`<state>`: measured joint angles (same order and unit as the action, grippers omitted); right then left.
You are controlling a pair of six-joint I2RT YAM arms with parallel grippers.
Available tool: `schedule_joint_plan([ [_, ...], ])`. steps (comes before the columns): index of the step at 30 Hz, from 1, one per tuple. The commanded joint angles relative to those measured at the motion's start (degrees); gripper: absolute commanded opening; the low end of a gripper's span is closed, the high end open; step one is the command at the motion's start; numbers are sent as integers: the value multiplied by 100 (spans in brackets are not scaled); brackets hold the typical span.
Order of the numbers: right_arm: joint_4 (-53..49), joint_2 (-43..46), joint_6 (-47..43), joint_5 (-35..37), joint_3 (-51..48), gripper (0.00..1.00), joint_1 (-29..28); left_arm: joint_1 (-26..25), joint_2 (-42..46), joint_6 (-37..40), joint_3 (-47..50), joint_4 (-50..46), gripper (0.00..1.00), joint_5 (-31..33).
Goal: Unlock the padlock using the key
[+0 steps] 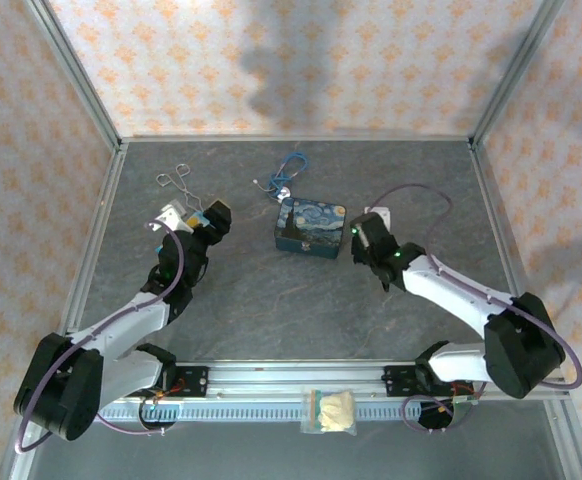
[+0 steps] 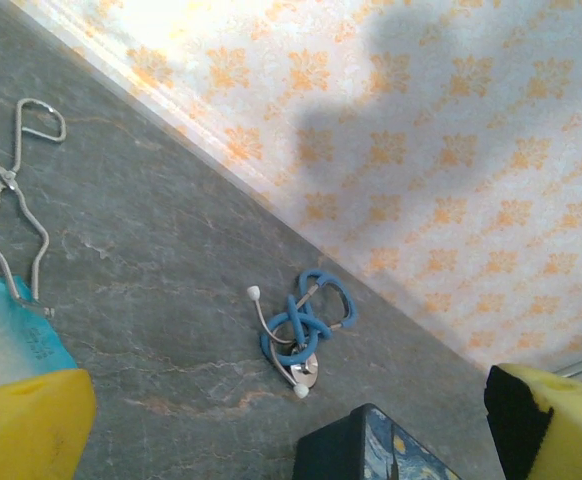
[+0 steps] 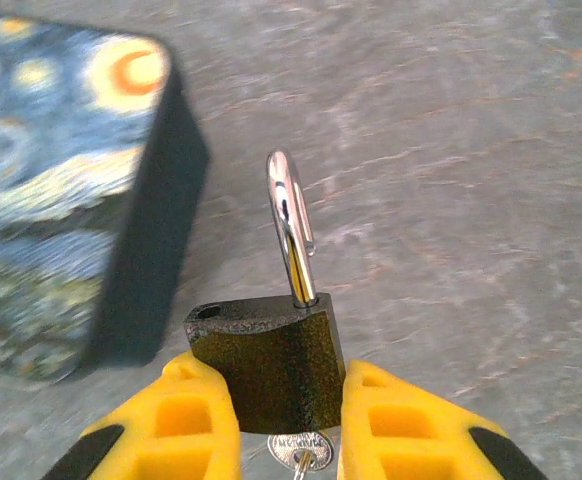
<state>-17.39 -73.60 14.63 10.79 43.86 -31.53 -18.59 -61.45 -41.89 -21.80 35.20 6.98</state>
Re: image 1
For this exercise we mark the starry night tin box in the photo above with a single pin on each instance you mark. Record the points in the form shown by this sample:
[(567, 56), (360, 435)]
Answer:
[(316, 220)]

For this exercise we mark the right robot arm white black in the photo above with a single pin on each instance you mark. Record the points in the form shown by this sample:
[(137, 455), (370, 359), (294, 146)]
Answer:
[(451, 290)]

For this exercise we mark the blue snack packet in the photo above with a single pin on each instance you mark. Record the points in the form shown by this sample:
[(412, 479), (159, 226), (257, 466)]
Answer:
[(197, 219)]

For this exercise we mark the aluminium mounting rail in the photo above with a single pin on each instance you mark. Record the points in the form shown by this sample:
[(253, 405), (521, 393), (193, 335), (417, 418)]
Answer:
[(291, 380)]

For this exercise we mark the aluminium frame back rail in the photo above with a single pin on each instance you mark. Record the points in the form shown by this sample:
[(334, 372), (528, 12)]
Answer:
[(296, 139)]

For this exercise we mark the blue stethoscope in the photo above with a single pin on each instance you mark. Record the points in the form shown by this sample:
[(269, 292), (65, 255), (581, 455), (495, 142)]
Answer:
[(282, 179)]

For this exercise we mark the aluminium frame post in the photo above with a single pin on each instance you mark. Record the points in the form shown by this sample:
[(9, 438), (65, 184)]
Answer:
[(516, 75), (76, 80)]

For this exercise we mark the aluminium frame side rail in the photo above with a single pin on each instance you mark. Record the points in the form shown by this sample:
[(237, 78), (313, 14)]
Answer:
[(498, 225), (88, 260)]

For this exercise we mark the clear plastic bag with contents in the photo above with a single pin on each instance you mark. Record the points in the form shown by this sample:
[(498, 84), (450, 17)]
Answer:
[(333, 410)]

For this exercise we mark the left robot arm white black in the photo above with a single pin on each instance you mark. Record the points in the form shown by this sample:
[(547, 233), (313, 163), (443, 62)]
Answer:
[(126, 320)]

